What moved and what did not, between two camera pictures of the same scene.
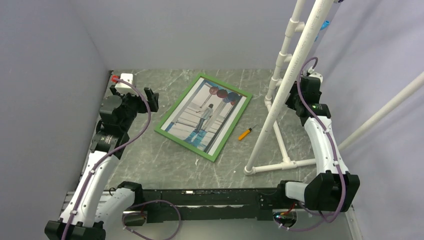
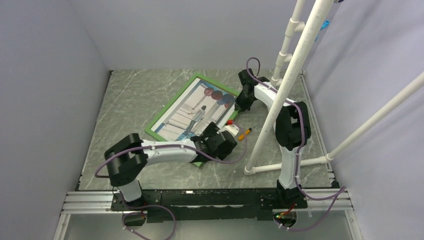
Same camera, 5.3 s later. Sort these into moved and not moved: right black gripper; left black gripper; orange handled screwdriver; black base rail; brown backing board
Moved: right black gripper; left black gripper
Not moved: orange handled screwdriver; brown backing board; black base rail
